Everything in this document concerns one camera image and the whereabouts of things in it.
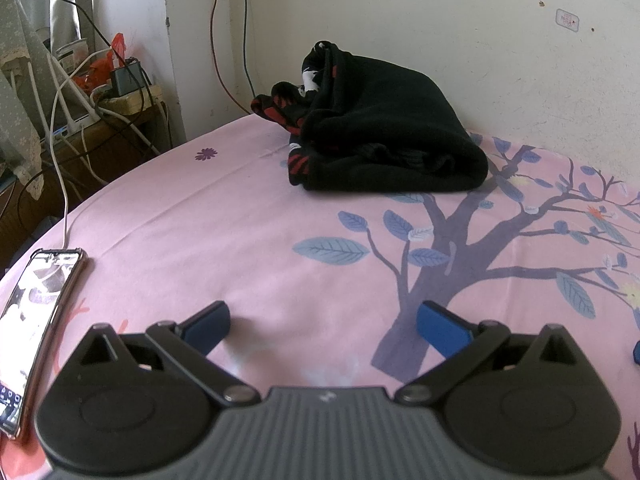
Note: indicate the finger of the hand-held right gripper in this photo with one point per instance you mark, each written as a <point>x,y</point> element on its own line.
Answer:
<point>636,352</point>

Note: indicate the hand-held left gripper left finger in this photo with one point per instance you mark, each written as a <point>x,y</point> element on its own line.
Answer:
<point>207,325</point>

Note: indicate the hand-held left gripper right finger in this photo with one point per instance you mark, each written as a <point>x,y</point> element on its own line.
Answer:
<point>440,330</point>

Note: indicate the black patterned sweater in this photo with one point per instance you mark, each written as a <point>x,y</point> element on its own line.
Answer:
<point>390,125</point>

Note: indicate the pink floral bed sheet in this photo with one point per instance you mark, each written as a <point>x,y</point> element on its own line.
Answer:
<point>225,230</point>

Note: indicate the smartphone in clear case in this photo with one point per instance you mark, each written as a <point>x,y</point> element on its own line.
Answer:
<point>35,320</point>

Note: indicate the wooden side table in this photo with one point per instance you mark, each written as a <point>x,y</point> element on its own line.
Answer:
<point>125,155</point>

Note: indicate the white router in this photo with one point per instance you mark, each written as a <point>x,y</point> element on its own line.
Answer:
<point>75,122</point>

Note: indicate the black power adapter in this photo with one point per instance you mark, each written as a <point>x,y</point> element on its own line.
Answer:
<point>127,80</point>

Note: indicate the red plastic bag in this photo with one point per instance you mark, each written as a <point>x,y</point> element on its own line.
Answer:
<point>117,45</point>

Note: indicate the grey curtain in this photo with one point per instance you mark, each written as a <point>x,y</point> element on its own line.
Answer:
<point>75,0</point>

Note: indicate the small wall sticker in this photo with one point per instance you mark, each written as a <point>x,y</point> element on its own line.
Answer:
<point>567,19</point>

